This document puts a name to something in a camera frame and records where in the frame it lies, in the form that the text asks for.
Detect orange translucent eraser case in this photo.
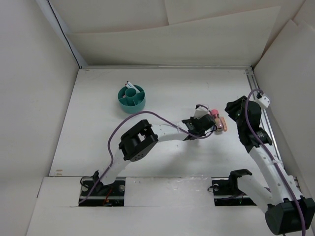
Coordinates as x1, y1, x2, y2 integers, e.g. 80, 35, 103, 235
220, 117, 227, 132

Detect pink capped pencil tube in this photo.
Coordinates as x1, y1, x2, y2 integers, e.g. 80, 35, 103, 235
211, 109, 223, 132

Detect blue capped white marker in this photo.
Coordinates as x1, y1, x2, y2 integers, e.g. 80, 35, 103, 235
126, 81, 140, 93

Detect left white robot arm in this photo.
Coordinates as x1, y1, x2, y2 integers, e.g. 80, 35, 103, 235
93, 112, 217, 195

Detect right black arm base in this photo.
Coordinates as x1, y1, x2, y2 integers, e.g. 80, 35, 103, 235
207, 169, 256, 207

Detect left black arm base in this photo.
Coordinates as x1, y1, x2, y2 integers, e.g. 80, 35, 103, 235
78, 171, 126, 207

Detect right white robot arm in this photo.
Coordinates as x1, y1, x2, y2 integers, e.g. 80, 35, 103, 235
225, 96, 315, 235

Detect teal round organizer container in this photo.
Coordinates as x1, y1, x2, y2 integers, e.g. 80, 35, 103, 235
117, 85, 146, 114

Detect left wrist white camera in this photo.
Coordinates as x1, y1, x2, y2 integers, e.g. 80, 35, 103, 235
193, 104, 209, 119

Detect wrist white camera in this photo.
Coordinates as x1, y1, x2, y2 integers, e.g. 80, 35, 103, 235
255, 92, 270, 110
193, 104, 209, 119

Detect aluminium rail right side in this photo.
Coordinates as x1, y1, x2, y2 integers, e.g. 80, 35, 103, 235
245, 68, 284, 166

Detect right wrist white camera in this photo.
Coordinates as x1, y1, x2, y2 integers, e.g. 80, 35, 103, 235
255, 92, 270, 110

